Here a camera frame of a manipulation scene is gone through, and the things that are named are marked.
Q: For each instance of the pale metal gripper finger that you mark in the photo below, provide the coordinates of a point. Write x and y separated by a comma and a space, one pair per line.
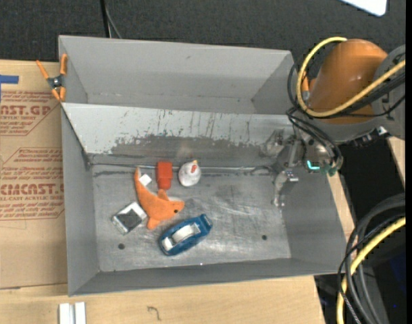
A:
275, 145
281, 189

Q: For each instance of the grey metal bin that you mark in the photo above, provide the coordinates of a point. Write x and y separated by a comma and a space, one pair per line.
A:
226, 211

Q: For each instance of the white toy chicken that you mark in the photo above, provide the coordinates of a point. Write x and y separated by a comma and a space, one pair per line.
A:
189, 175

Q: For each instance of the blue tape dispenser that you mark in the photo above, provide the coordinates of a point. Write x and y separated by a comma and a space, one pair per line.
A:
184, 236

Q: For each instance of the red plastic block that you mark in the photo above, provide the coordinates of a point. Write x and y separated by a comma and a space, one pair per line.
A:
163, 174

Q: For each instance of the orange plush fish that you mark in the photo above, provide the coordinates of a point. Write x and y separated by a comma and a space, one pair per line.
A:
157, 206

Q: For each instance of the silver square case black face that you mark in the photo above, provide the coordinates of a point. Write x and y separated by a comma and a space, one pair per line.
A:
129, 218

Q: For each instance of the brown cardboard board red print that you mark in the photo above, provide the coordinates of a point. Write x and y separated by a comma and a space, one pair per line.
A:
30, 167

